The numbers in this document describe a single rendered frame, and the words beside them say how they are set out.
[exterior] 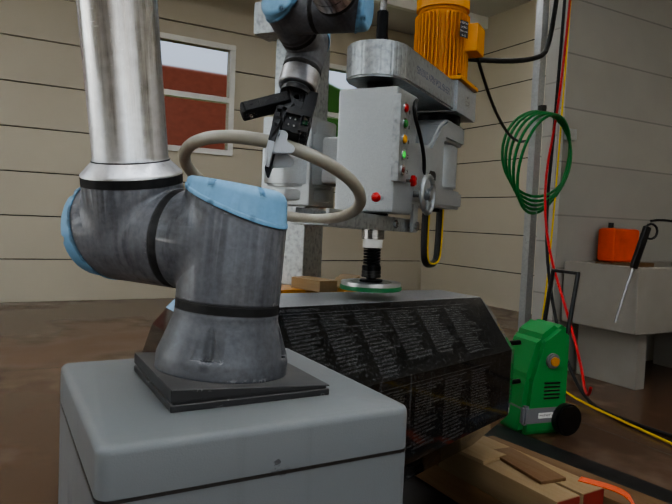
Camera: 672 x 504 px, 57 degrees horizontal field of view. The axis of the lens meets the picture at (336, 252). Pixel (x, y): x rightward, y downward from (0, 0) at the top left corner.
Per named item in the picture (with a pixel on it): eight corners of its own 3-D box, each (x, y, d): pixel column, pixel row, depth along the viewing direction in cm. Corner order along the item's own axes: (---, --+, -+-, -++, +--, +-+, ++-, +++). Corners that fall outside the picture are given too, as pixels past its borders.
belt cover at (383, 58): (422, 131, 294) (424, 96, 293) (474, 130, 282) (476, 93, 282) (330, 90, 208) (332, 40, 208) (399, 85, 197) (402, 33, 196)
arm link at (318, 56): (286, 14, 142) (302, 42, 151) (273, 59, 138) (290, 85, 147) (323, 12, 138) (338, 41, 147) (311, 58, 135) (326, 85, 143)
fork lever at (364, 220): (374, 230, 242) (375, 218, 242) (420, 233, 233) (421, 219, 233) (281, 223, 180) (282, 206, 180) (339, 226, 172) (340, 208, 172)
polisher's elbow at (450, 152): (408, 188, 268) (411, 143, 267) (416, 190, 286) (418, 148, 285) (452, 189, 262) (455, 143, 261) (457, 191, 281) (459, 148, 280)
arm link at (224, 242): (246, 310, 79) (259, 175, 79) (141, 294, 86) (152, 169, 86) (297, 303, 94) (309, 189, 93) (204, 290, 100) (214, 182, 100)
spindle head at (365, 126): (374, 220, 245) (379, 107, 242) (427, 223, 235) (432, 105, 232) (332, 219, 213) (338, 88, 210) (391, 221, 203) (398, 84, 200)
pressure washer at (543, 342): (539, 414, 360) (548, 267, 356) (581, 435, 327) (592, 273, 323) (488, 418, 349) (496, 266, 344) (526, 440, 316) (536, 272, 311)
